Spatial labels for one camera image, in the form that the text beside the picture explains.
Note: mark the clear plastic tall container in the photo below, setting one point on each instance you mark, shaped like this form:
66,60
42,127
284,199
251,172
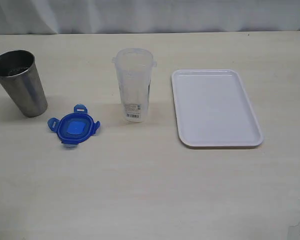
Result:
133,68

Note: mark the blue plastic snap lid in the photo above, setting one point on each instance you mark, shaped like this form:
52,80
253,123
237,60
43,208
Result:
74,128

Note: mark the stainless steel cup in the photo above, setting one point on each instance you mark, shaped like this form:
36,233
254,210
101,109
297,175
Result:
20,79

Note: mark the white rectangular plastic tray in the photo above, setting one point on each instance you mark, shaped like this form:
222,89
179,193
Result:
213,110

